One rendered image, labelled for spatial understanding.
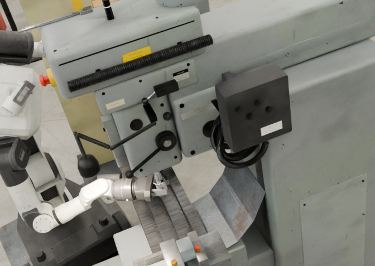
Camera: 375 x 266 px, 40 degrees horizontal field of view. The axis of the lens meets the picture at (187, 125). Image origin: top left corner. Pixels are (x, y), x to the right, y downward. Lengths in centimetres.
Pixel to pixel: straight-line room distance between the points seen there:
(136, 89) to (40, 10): 189
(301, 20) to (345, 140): 49
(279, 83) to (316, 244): 97
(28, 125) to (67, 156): 235
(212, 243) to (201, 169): 184
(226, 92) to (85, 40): 43
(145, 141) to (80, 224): 120
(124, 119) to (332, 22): 77
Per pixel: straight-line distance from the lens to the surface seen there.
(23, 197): 206
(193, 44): 156
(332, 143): 195
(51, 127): 476
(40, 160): 249
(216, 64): 169
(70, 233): 286
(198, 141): 181
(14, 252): 318
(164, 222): 223
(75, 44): 154
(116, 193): 205
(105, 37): 153
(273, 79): 148
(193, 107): 172
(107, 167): 404
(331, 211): 219
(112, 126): 179
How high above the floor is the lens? 253
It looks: 36 degrees down
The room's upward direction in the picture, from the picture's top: 13 degrees counter-clockwise
